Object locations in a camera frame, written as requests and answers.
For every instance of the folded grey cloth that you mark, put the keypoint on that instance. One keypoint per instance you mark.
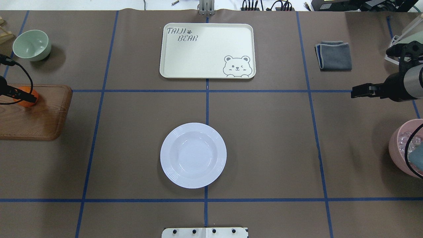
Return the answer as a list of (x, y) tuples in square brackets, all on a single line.
[(333, 56)]

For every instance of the cream bear serving tray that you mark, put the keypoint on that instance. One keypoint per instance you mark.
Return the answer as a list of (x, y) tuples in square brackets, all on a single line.
[(207, 51)]

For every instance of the camera pole mount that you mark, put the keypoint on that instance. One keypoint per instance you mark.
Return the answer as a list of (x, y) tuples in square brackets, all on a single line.
[(206, 7)]

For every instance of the white round plate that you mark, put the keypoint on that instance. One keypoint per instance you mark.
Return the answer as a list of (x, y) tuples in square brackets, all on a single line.
[(193, 155)]

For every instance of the brown wooden cutting board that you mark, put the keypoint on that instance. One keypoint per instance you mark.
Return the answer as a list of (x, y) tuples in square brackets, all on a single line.
[(42, 121)]

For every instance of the orange mandarin fruit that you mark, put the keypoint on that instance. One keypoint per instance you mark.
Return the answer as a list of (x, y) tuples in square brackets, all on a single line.
[(25, 103)]

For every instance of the light wooden rack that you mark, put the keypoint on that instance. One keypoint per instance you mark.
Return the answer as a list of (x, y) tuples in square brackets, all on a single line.
[(4, 34)]

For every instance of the clear ice cubes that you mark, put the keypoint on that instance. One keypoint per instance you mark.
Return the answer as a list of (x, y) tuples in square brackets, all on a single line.
[(414, 144)]

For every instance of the mint green bowl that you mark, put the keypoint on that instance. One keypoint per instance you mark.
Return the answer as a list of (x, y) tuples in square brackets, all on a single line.
[(33, 45)]

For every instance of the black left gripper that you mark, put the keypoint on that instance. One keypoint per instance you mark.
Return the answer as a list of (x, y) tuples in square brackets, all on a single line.
[(20, 94)]

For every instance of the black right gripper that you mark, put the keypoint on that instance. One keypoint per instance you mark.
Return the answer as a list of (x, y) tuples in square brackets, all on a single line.
[(395, 86)]

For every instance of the pink bowl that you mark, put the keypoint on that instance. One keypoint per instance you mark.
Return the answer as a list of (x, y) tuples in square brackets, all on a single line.
[(395, 152)]

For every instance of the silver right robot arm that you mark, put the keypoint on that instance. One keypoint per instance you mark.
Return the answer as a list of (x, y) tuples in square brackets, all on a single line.
[(404, 85)]

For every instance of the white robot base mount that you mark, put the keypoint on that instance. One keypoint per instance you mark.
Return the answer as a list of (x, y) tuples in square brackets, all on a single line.
[(206, 232)]

